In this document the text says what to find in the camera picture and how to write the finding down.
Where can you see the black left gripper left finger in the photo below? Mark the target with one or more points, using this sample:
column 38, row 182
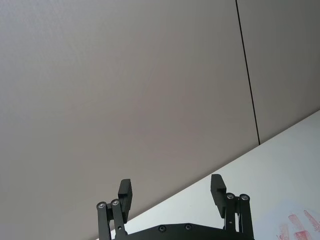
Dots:
column 124, row 200

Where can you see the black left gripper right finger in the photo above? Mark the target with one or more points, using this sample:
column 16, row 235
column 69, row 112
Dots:
column 218, row 195

